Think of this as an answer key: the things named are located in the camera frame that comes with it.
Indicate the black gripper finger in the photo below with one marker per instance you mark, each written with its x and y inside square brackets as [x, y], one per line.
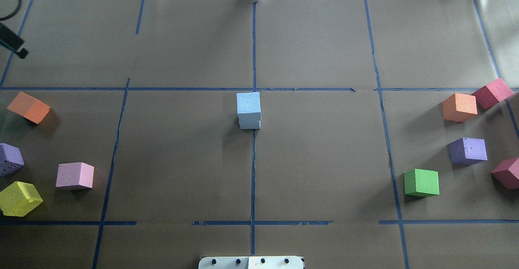
[12, 41]

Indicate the light blue block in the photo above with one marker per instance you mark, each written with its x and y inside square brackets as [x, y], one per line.
[248, 106]
[250, 124]

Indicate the orange foam block left side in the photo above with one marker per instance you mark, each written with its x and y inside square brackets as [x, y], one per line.
[29, 107]

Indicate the orange foam block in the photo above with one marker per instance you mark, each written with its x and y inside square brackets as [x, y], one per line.
[459, 108]
[29, 107]

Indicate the purple foam block left side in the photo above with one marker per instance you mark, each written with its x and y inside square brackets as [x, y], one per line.
[10, 159]

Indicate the purple foam block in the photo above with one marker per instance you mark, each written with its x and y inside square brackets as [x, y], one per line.
[468, 151]
[10, 159]

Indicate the pink foam block left side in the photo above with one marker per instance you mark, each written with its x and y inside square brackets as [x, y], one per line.
[74, 176]

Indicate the yellow foam block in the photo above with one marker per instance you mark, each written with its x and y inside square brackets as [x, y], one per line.
[19, 198]

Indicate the green foam block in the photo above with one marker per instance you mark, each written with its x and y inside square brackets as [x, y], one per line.
[421, 183]

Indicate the orange foam block right side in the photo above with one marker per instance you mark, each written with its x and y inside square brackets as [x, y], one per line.
[459, 108]

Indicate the purple foam block right side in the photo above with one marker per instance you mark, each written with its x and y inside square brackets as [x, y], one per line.
[468, 151]

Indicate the crimson foam block far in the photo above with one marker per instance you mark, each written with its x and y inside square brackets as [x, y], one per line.
[492, 93]

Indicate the crimson foam block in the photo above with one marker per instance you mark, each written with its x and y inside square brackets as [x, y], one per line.
[507, 173]
[492, 93]

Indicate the crimson foam block near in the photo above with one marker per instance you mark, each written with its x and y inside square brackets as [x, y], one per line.
[507, 173]

